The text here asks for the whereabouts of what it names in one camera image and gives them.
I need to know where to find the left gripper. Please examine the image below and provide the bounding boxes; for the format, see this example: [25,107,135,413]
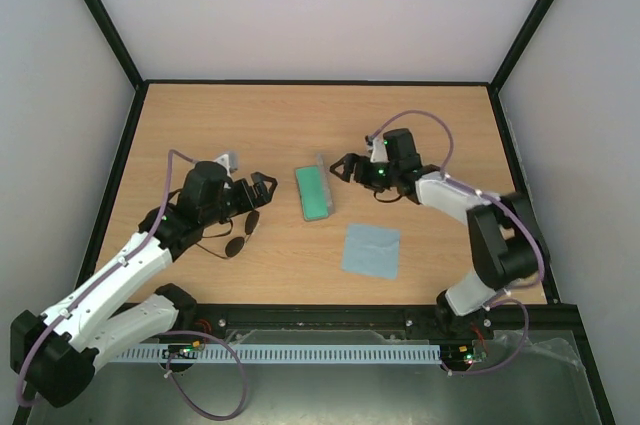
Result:
[201,172,278,227]

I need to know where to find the grey glasses case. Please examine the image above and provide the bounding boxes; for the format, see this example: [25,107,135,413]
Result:
[294,154,335,222]

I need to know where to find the black round sunglasses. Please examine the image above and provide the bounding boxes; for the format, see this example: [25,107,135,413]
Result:
[197,210,261,260]

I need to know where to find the light blue cleaning cloth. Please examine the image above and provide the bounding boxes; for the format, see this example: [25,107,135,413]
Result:
[341,224,401,280]

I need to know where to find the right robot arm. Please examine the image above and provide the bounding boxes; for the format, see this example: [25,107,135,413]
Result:
[329,128,549,337]

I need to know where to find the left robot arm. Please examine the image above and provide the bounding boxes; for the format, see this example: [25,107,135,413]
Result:
[10,154,278,407]

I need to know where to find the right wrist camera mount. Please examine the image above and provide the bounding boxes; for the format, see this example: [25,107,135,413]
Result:
[366,135,388,163]

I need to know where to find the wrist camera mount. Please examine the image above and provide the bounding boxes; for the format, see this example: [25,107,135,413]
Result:
[214,151,239,176]
[366,135,388,163]

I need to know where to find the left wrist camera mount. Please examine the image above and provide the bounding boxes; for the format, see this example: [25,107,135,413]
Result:
[214,151,239,176]

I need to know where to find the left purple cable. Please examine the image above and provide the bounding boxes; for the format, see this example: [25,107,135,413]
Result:
[14,148,249,419]

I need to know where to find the purple cable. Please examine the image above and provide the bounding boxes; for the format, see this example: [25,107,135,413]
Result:
[14,148,249,419]
[368,109,546,379]

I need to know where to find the black front mounting rail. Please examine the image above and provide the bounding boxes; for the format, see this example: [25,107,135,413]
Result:
[49,300,584,341]

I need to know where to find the light blue slotted cable duct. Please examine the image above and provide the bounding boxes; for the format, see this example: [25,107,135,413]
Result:
[112,344,441,365]

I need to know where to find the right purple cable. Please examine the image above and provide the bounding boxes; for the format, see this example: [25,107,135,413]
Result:
[368,109,546,379]

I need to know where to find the black aluminium frame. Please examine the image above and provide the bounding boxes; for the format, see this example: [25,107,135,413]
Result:
[76,0,615,424]

